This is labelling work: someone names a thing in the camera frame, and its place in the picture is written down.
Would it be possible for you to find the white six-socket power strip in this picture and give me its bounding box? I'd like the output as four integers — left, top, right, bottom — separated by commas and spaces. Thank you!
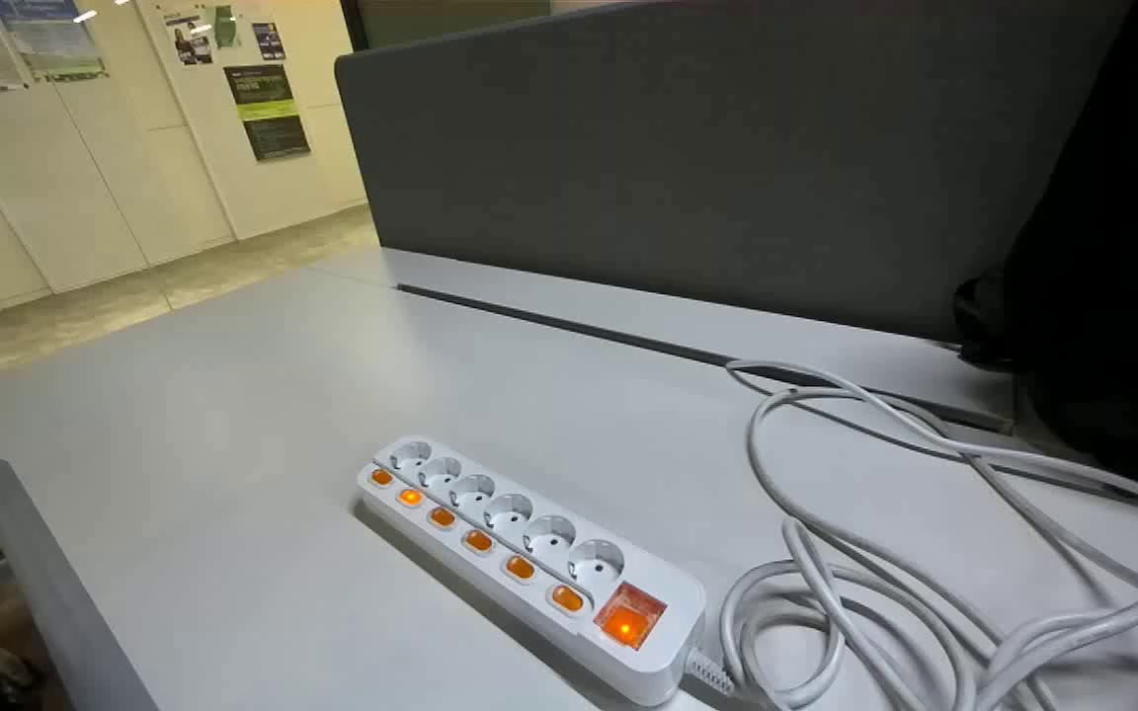
356, 436, 708, 706

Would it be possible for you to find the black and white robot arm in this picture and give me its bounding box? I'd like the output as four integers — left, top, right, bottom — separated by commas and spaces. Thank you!
951, 0, 1138, 477

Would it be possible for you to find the grey desk partition panel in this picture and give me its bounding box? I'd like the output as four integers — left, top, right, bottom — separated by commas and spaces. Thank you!
338, 0, 1133, 342

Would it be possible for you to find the green black wall poster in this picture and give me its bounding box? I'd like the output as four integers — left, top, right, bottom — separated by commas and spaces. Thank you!
226, 64, 310, 164

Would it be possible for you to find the white coiled power cable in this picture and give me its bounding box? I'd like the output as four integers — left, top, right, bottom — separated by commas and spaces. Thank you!
684, 360, 1138, 711

